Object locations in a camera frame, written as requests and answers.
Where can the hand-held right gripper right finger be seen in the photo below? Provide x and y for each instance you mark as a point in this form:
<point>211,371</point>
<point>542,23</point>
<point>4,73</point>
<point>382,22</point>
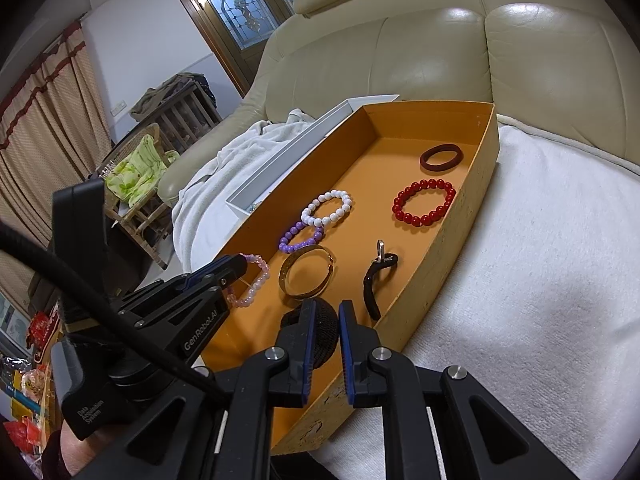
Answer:
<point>346,355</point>

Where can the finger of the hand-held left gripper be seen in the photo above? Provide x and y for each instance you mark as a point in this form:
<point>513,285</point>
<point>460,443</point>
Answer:
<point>210,272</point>
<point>195,325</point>

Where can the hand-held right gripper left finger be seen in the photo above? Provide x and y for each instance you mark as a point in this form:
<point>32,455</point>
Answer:
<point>306,355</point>

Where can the black round mesh hair accessory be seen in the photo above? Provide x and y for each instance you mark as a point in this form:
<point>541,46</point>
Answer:
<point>325,330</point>

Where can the orange cardboard box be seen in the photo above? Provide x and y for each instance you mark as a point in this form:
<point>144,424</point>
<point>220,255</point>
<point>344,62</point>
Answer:
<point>390,160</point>

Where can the person's left hand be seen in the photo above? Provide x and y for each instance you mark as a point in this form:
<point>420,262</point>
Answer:
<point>75,455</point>

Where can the wicker chair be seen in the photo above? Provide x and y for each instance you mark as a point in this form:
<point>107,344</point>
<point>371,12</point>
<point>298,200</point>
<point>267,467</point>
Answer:
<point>145,222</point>

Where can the gold metal bangle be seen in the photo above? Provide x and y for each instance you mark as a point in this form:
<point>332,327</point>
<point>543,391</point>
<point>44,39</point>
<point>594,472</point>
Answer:
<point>285,280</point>

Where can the green floral cushion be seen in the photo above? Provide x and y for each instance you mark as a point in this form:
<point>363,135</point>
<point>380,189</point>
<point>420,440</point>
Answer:
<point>135,170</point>

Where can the beige curtain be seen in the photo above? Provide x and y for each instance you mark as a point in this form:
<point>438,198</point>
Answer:
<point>40,150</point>

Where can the pile of colourful packages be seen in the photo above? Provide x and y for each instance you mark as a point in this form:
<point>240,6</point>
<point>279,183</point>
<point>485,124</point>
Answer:
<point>30,340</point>

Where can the white box lid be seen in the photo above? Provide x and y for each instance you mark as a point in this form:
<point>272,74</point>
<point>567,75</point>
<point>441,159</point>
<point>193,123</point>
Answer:
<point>300,145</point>

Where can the wooden slatted crib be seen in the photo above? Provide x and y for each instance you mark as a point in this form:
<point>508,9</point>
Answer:
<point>187,117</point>

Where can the clothes pile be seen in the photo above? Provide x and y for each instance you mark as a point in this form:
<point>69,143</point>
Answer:
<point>165,92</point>

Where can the dark red bangle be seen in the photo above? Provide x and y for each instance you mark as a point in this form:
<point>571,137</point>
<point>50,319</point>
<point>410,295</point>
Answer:
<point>425,162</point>

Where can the white blanket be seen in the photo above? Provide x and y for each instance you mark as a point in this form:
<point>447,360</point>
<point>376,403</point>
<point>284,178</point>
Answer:
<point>550,260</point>

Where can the brown wooden glass door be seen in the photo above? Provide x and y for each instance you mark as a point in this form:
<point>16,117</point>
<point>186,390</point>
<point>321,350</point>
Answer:
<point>235,10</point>

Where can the beige leather sofa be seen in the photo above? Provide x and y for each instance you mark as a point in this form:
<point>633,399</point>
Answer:
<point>425,60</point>

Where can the white wall socket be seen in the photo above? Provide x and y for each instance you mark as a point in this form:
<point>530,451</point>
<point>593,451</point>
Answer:
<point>118,108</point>

